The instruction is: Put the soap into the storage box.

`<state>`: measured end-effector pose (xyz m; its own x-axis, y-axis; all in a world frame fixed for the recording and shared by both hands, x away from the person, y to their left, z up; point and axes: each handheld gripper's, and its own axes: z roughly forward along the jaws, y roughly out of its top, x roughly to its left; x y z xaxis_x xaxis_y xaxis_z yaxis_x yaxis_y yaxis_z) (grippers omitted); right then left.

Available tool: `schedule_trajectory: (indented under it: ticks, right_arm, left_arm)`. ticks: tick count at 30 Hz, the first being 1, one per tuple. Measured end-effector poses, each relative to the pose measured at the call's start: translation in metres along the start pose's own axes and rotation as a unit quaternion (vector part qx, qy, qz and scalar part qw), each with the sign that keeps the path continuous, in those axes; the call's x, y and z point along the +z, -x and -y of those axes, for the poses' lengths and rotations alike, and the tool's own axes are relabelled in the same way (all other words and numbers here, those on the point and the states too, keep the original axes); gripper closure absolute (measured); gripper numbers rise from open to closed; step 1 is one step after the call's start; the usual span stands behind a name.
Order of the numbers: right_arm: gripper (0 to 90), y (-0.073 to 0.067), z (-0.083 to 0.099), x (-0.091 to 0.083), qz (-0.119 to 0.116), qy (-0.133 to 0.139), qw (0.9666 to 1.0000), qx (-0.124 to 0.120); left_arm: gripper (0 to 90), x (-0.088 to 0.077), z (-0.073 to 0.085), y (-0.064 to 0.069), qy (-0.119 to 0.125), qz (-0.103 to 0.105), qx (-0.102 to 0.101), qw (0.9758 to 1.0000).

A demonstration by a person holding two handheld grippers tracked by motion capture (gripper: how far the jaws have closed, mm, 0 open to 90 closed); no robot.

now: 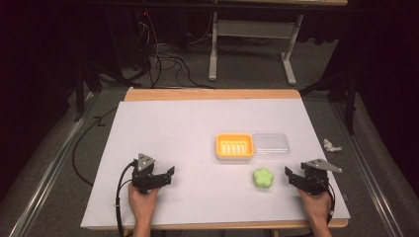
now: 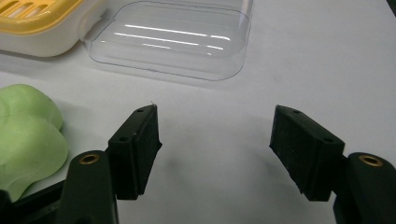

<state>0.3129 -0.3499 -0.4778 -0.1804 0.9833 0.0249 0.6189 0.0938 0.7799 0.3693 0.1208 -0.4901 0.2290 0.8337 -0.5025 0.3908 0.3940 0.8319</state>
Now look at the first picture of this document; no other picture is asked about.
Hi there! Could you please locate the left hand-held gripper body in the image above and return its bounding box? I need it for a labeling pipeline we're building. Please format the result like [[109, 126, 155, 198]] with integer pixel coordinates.
[[130, 152, 163, 195]]

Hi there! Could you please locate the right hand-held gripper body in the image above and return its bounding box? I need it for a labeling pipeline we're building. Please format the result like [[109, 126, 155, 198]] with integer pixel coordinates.
[[299, 158, 344, 198]]

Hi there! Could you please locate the green flower-shaped soap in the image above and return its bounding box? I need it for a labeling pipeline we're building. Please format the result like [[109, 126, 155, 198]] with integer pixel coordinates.
[[252, 167, 276, 190]]

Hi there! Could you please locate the clear plastic soap dish lid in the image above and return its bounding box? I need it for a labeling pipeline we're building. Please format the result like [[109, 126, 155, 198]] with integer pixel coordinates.
[[252, 132, 292, 160]]

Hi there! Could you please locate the yellow soap dish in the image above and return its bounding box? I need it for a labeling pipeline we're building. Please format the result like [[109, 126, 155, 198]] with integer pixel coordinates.
[[214, 132, 256, 161]]

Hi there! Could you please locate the person's right hand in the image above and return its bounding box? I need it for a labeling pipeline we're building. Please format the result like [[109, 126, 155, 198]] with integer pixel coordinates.
[[297, 189, 332, 225]]

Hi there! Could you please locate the person's left hand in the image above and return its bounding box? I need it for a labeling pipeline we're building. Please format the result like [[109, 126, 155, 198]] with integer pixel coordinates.
[[127, 182, 160, 225]]

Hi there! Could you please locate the crumpled white paper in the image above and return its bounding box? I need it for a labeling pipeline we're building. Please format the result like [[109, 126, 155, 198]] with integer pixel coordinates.
[[322, 138, 344, 153]]

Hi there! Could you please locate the white paper sheet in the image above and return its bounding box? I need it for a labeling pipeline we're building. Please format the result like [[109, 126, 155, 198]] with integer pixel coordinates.
[[80, 98, 352, 229]]

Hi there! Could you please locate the black stand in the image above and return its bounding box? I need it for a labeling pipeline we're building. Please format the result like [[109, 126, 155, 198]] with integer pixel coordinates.
[[298, 70, 359, 136], [72, 62, 132, 123]]

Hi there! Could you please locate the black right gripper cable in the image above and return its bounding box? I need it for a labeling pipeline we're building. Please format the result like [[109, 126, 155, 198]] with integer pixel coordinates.
[[320, 177, 336, 226]]

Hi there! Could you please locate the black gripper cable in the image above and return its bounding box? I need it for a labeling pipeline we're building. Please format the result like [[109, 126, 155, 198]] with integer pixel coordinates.
[[115, 159, 136, 237], [320, 177, 336, 226]]

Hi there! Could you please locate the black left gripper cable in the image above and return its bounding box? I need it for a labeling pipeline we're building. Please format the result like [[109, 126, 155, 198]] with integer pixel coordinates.
[[115, 159, 136, 237]]

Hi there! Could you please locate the metal floor rail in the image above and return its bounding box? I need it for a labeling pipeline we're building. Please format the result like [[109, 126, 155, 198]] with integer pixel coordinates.
[[329, 98, 405, 237], [7, 92, 100, 237]]

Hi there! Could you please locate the black floor cable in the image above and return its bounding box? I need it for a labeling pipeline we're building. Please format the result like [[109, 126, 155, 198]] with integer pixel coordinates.
[[71, 108, 119, 188]]

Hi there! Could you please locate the tangle of black floor cables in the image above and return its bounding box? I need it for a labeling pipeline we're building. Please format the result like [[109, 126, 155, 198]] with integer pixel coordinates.
[[131, 9, 218, 90]]

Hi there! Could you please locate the white desk frame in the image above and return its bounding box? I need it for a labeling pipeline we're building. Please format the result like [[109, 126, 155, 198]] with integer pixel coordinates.
[[208, 0, 349, 87]]

